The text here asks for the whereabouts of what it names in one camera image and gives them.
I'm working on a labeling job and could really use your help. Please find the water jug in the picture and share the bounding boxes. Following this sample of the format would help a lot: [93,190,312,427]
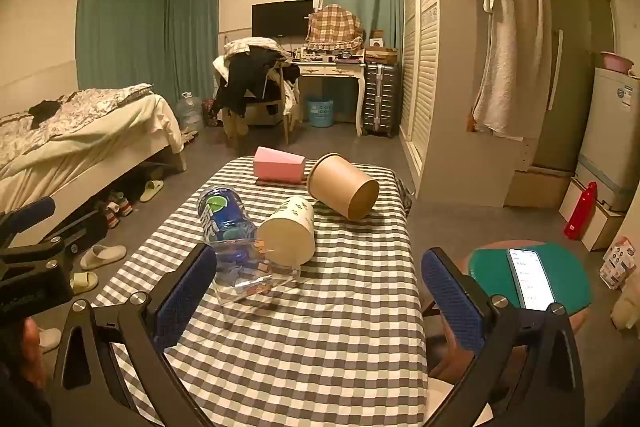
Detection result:
[176,91,205,133]

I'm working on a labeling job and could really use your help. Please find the plaid cloth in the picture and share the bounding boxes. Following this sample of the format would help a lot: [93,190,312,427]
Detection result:
[305,4,365,56]

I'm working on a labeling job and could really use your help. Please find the yellow slipper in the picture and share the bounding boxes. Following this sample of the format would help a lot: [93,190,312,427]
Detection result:
[70,271,100,293]

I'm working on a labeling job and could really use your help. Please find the green mat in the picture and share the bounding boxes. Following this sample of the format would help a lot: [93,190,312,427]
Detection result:
[472,241,593,314]

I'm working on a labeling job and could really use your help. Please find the sneakers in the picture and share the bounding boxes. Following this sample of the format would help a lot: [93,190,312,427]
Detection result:
[96,191,134,229]

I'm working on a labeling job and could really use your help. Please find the blue basket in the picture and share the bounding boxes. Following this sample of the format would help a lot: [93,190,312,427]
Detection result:
[306,96,335,128]

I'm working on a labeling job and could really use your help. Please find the wooden chair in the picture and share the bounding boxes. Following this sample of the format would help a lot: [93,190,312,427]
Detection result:
[221,57,302,146]

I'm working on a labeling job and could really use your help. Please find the printed carton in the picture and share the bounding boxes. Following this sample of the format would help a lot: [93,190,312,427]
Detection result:
[599,236,640,291]

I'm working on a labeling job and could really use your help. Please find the clear plastic cup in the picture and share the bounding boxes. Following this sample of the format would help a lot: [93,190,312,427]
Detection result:
[210,239,301,306]

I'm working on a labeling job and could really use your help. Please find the white box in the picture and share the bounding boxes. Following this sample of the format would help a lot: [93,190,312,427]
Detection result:
[557,177,627,253]

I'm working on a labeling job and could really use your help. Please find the black cloth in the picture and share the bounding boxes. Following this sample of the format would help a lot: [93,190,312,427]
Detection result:
[29,100,62,128]

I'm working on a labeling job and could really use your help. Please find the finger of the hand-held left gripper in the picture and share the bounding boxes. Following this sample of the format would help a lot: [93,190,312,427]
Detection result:
[0,195,57,244]
[42,208,109,258]

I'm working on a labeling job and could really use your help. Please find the white towel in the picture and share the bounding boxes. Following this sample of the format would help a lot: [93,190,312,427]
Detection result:
[472,0,547,139]

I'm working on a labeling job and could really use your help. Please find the floral quilt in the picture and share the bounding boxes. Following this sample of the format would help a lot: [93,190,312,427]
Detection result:
[0,83,154,168]

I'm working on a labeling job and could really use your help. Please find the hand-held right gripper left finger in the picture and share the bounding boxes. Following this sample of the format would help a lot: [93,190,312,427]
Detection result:
[48,243,218,427]

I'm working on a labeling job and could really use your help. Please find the white wardrobe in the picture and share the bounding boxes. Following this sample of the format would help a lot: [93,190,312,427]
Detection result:
[399,0,532,208]

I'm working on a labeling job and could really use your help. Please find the white desk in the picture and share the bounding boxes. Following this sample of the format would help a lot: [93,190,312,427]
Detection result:
[291,56,369,138]

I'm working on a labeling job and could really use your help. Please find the white fridge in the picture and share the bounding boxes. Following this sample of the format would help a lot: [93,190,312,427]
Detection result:
[574,67,640,214]

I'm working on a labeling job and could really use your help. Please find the white paper cup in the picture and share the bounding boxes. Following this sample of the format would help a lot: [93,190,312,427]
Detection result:
[256,196,316,267]

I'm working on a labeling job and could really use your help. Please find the door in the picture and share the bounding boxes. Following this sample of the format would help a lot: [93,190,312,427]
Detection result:
[529,0,617,174]

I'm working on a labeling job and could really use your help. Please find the pink box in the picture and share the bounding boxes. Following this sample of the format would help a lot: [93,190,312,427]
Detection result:
[253,147,307,184]

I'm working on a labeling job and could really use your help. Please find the green slippers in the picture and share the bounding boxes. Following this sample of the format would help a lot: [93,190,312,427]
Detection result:
[139,179,165,204]

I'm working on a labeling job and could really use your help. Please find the dark suitcase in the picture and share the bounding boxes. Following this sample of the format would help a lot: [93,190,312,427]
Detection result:
[360,61,401,139]

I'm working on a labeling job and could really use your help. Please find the white slipper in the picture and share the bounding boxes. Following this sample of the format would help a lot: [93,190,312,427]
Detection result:
[36,327,63,354]
[80,244,128,271]

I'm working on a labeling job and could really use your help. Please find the bed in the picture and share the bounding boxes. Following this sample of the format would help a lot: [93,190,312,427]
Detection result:
[0,83,187,220]

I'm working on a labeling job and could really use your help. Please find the cardboard box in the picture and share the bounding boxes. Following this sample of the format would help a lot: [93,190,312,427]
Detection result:
[364,47,399,64]

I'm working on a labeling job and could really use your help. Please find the smartphone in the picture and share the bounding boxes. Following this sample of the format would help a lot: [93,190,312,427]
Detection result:
[507,247,556,311]

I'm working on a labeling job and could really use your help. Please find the pink basin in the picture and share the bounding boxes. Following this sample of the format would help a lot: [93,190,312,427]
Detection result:
[600,51,637,74]

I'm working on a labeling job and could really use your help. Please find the brown paper cup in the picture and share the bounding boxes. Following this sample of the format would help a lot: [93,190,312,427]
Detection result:
[306,153,380,222]

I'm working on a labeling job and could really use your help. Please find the round stool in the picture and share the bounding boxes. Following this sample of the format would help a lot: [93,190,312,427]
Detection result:
[425,239,593,385]

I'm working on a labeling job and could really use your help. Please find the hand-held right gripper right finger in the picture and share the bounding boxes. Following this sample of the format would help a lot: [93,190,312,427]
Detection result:
[421,247,587,427]

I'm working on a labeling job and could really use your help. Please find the red bottle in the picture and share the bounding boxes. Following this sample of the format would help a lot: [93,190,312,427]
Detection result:
[563,181,599,241]

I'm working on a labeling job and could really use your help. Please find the pile of clothes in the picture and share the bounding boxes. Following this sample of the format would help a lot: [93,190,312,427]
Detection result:
[212,36,302,118]

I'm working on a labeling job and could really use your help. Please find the black monitor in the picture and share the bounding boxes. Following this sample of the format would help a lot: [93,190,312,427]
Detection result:
[251,0,315,39]

